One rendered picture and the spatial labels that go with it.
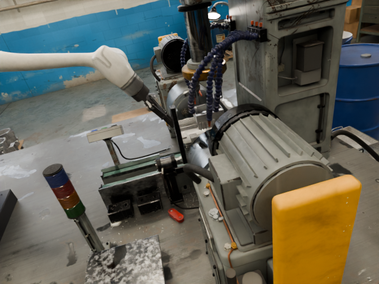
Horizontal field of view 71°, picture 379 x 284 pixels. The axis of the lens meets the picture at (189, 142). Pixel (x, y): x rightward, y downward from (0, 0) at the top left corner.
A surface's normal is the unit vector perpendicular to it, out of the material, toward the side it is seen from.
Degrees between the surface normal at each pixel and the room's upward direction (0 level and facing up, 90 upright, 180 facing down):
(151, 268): 0
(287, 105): 90
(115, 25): 90
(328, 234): 90
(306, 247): 90
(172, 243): 0
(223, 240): 0
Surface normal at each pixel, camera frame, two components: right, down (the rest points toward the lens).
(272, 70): 0.21, 0.48
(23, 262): -0.18, -0.84
